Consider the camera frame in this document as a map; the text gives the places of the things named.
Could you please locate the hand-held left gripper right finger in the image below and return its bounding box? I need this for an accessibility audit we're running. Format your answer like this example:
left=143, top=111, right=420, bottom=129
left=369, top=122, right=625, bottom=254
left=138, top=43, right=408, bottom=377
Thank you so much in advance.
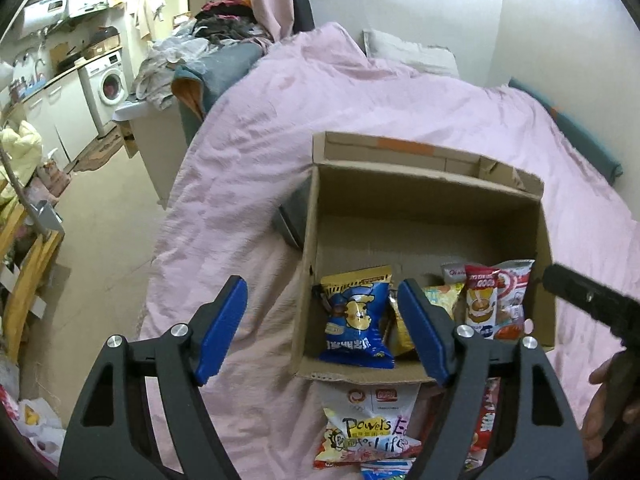
left=396, top=277, right=591, bottom=480

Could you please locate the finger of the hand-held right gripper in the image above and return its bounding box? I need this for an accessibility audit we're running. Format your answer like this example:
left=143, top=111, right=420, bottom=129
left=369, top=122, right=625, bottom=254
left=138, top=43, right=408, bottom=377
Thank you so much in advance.
left=542, top=262, right=640, bottom=347

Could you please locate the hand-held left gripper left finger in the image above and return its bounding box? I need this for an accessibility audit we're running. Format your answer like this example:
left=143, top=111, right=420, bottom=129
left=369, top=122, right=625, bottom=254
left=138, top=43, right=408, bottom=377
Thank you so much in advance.
left=57, top=275, right=249, bottom=480

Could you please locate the yellow chips packet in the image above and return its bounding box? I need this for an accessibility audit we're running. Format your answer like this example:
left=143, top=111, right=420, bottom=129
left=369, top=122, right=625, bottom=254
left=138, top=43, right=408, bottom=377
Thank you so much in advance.
left=390, top=282, right=466, bottom=358

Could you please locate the small brown snack packet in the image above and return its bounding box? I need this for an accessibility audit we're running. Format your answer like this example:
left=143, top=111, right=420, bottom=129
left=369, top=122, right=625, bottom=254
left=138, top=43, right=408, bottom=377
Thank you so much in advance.
left=464, top=265, right=502, bottom=342

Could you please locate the blue cartoon snack packet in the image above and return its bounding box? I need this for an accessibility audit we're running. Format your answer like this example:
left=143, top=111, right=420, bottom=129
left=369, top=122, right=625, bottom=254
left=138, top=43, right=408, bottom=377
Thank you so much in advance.
left=319, top=266, right=397, bottom=370

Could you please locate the white and red snack packet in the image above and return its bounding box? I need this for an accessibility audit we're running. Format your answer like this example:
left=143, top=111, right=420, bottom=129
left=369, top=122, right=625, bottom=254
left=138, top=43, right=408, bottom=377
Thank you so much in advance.
left=441, top=259, right=536, bottom=341

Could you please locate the white snack packet colourful print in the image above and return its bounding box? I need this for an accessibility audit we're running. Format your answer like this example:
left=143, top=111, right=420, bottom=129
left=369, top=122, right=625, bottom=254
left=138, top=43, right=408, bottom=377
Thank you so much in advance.
left=313, top=382, right=423, bottom=470

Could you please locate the cardboard box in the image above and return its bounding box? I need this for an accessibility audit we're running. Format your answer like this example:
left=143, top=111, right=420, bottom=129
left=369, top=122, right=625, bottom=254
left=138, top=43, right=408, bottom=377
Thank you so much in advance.
left=289, top=131, right=557, bottom=386

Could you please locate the blue and white snack packet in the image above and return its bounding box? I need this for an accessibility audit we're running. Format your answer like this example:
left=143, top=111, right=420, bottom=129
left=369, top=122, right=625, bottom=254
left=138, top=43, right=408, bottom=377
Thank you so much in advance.
left=360, top=457, right=418, bottom=480

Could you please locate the person's right hand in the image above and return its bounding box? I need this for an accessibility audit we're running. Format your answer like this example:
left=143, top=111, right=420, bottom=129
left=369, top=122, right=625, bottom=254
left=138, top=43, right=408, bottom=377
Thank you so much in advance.
left=580, top=352, right=640, bottom=461

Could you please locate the white bin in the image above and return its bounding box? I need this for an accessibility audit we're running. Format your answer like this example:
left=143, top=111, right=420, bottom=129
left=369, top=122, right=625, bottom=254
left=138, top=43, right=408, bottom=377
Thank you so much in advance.
left=112, top=100, right=188, bottom=211

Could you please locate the wooden chair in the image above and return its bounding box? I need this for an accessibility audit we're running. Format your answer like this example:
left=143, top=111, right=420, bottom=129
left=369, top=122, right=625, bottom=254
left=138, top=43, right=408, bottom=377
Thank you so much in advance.
left=0, top=180, right=66, bottom=361

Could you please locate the white plastic bag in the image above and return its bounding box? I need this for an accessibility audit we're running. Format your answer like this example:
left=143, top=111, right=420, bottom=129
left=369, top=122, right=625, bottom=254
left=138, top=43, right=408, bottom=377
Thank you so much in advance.
left=0, top=385, right=66, bottom=466

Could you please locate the brown floor mat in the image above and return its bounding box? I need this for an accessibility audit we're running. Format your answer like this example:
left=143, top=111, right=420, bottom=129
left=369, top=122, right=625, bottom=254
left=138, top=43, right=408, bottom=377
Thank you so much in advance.
left=75, top=132, right=126, bottom=173

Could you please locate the white kitchen base cabinet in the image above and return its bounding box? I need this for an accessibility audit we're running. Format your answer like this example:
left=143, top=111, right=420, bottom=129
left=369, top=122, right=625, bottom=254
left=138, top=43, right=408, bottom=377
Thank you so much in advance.
left=22, top=67, right=98, bottom=161

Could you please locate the white crumpled cloth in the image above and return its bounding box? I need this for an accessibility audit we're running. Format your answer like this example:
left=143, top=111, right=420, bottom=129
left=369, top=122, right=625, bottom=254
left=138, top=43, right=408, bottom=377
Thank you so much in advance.
left=132, top=35, right=216, bottom=111

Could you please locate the yellow quilt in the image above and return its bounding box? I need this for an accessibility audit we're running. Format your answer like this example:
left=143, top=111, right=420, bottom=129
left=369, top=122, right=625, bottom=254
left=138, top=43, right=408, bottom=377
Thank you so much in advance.
left=0, top=120, right=43, bottom=186

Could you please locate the white washing machine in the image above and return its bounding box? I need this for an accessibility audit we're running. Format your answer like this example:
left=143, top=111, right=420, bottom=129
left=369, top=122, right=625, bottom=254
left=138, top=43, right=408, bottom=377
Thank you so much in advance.
left=77, top=47, right=133, bottom=136

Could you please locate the white pillow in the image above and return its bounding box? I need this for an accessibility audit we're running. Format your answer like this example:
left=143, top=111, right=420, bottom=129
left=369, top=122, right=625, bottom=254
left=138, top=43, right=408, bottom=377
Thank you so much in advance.
left=362, top=29, right=460, bottom=78

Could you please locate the brown carton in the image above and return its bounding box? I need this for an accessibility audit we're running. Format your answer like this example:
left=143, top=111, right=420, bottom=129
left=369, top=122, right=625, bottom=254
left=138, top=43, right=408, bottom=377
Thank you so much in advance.
left=82, top=27, right=123, bottom=61

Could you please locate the pile of dark clothes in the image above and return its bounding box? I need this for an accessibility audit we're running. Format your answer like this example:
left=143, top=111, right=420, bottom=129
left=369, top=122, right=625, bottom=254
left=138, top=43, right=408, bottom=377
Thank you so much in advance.
left=192, top=0, right=273, bottom=43

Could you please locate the white hanging towel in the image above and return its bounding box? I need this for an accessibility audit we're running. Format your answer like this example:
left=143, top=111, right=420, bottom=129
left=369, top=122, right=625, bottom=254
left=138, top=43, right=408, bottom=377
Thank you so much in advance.
left=131, top=0, right=166, bottom=38

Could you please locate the white water heater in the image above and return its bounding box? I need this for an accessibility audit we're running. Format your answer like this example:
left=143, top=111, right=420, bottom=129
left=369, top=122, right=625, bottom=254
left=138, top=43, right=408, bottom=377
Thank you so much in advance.
left=22, top=0, right=68, bottom=21

